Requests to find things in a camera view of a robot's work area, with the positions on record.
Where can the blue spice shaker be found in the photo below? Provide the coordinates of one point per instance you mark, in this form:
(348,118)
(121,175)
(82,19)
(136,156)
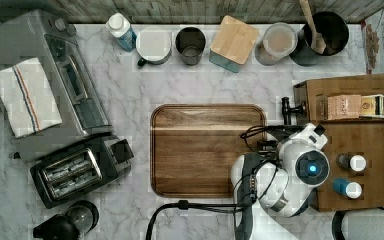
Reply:
(347,188)

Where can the teal canister with wooden lid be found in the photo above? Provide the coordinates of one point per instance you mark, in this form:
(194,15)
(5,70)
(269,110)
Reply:
(232,44)

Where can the blue white plastic bottle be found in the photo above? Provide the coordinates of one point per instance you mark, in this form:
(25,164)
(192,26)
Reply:
(122,31)

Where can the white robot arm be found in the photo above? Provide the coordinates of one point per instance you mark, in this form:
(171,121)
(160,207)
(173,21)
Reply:
(283,178)

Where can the black silver toaster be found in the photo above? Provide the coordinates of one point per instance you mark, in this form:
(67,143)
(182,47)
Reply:
(80,168)

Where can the striped white dish towel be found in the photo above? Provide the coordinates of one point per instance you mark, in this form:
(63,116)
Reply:
(28,99)

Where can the yellow green tea bag packets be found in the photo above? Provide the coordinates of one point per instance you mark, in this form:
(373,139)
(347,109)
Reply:
(372,106)

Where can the white lidded mug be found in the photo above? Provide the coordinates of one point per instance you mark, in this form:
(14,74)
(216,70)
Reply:
(154,45)

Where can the grey spice shaker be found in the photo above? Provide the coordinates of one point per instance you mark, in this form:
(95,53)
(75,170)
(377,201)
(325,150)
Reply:
(355,163)

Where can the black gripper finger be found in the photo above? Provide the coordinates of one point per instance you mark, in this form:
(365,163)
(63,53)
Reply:
(286,110)

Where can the grey metal cup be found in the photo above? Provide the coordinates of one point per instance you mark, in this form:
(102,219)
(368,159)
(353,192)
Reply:
(190,43)

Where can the brown tea bag packets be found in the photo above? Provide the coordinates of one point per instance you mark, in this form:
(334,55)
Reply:
(343,107)

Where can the wooden-top white drawer cabinet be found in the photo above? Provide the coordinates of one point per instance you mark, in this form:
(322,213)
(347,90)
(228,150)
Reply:
(363,137)

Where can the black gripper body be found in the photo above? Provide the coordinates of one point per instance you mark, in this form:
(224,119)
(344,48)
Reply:
(273,138)

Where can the wooden spoon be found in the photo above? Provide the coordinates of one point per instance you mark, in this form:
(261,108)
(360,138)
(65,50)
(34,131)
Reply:
(317,44)

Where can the large wooden cutting board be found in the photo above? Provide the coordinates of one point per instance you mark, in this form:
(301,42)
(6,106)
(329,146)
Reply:
(193,147)

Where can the silver toaster oven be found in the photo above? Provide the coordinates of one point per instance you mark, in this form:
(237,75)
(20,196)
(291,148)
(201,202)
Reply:
(39,34)

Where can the black coffee grinder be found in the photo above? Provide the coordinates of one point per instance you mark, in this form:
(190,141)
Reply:
(79,219)

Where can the black utensil crock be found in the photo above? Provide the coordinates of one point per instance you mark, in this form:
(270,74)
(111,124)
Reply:
(334,31)

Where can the clear jar with white lid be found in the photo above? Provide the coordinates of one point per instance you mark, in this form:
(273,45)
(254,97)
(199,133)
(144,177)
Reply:
(278,42)

